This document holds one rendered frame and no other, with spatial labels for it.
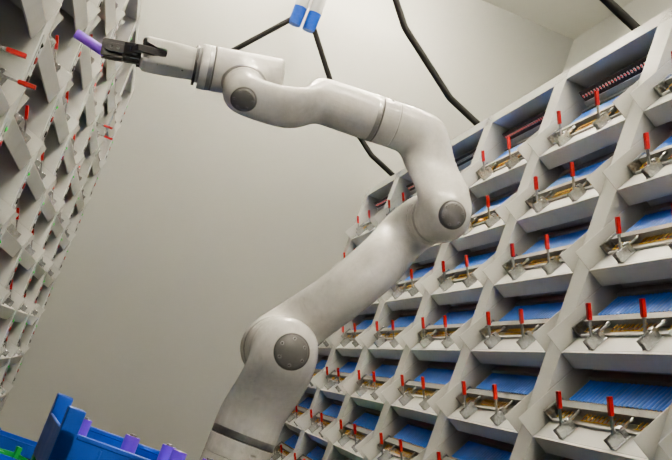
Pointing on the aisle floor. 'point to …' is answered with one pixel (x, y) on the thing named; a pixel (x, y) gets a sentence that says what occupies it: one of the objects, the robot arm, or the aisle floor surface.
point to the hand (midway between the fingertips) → (113, 49)
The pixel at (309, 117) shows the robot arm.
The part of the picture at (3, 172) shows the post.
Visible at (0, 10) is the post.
